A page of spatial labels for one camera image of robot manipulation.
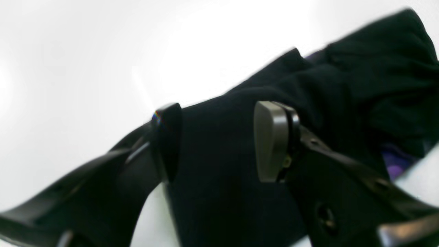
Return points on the black printed T-shirt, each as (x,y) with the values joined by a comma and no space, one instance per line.
(371,96)

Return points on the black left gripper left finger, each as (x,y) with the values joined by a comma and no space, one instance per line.
(99,203)

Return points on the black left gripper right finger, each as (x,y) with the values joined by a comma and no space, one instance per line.
(342,202)

